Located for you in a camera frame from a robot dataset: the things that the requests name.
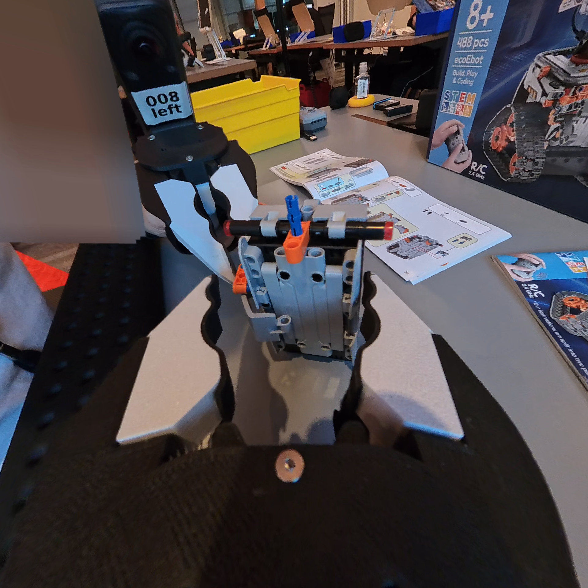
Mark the blue robot kit box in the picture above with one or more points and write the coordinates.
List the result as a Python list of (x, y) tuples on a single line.
[(505, 92)]

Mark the yellow plastic bin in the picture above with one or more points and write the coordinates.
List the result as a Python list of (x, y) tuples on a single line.
[(257, 115)]

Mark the grey battery box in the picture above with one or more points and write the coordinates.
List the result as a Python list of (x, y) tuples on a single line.
[(312, 120)]

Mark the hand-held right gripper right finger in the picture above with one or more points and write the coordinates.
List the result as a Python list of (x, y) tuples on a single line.
[(404, 367)]

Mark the grey desk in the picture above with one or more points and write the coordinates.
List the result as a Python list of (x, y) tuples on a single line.
[(482, 321)]

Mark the blue plastic bin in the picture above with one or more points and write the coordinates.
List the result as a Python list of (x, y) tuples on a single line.
[(342, 33), (434, 22)]

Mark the black badge reel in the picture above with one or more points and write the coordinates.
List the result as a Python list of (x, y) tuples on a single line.
[(18, 358)]

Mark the clear acrylic stand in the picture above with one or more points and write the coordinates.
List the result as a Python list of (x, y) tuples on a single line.
[(382, 23)]

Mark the black round pouch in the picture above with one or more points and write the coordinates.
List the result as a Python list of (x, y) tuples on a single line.
[(341, 98)]

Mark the yellow tape roll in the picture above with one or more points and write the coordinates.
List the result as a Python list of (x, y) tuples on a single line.
[(363, 102)]

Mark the black office chair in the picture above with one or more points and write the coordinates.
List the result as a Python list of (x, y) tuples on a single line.
[(427, 112)]

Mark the person's light grey clothing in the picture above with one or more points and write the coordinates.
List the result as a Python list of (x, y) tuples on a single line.
[(23, 298)]

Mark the clear sanitizer bottle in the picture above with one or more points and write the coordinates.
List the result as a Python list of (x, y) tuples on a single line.
[(362, 85)]

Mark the blue manual booklet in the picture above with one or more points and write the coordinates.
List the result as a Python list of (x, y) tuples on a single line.
[(551, 285)]

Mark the black usb dongle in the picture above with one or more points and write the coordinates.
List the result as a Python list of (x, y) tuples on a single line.
[(309, 136)]

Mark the red bag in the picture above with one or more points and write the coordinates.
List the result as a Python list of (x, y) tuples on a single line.
[(314, 94)]

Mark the wooden background table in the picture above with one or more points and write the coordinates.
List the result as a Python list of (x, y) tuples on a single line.
[(386, 41)]

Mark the open instruction booklet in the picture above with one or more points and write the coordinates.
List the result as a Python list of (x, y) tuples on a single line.
[(459, 225)]

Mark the small black box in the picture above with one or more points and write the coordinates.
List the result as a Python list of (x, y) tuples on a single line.
[(381, 105), (398, 110)]

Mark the black and white tool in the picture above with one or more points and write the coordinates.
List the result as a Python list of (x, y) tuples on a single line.
[(193, 50)]

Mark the grey background table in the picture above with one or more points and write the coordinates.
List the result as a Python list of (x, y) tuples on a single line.
[(220, 69)]

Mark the black perforated plastic panel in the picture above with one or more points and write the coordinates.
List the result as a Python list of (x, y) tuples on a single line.
[(92, 298)]

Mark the grey brick robot assembly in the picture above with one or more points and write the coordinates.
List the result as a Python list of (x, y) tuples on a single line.
[(303, 294)]

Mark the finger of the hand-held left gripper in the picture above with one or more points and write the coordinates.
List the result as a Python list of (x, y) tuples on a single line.
[(239, 188), (183, 211)]

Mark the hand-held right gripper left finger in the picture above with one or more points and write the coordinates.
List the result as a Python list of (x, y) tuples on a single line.
[(174, 367)]

